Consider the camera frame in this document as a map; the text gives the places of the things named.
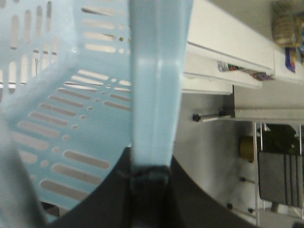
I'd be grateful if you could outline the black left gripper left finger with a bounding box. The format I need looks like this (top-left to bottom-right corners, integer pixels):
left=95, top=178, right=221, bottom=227
left=48, top=147, right=131, bottom=228

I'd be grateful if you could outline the white store shelving unit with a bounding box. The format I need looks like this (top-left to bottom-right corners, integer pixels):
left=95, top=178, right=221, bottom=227
left=184, top=0, right=304, bottom=122

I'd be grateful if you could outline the white rolling rack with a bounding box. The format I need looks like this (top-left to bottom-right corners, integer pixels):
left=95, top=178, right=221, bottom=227
left=192, top=106, right=304, bottom=219

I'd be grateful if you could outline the clear cookie box yellow label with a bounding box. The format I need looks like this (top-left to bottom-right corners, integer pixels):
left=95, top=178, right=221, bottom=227
left=270, top=0, right=304, bottom=48

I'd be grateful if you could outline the blue chip bag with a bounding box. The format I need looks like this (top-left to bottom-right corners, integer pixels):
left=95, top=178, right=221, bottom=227
left=285, top=47, right=296, bottom=73

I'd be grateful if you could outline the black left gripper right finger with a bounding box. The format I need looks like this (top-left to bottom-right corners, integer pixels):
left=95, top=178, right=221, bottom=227
left=163, top=157, right=255, bottom=228

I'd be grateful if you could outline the light blue plastic basket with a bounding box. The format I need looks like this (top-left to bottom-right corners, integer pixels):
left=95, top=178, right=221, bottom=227
left=0, top=0, right=193, bottom=228

